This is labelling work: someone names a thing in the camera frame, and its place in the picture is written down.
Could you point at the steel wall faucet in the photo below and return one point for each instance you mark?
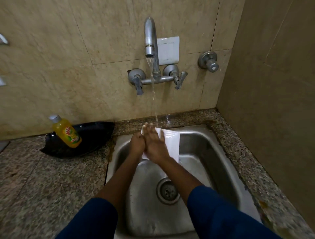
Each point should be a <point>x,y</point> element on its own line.
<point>150,32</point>

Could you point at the grey drying mat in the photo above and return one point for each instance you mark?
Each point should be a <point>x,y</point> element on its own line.
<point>3,145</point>

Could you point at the person's left hand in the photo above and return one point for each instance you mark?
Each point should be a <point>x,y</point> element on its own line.
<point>137,145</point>

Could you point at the steel wall valve knob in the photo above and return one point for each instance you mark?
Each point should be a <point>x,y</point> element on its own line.
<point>208,61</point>

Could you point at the yellow dish soap bottle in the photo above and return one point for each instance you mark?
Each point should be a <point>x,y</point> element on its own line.
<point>66,131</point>

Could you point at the person's left forearm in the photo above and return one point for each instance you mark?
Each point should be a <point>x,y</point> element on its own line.
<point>98,204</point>

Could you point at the white rectangular plate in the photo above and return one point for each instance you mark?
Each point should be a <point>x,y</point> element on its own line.
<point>172,142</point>

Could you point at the white power socket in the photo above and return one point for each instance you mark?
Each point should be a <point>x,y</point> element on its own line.
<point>2,81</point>

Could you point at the stainless steel sink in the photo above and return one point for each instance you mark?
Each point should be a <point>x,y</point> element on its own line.
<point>142,209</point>

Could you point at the steel sink drain strainer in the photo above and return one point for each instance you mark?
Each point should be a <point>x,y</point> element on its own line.
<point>167,191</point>

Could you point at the black leaf-shaped tray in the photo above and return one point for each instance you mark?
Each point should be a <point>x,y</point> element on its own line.
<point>98,134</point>

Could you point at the white hanging peeler grater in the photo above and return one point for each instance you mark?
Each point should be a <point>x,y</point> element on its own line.
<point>3,39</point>

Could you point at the person's right hand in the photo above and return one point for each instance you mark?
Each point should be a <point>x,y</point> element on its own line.
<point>155,145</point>

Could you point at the white switch plate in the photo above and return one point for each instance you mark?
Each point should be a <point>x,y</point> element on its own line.
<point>169,50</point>

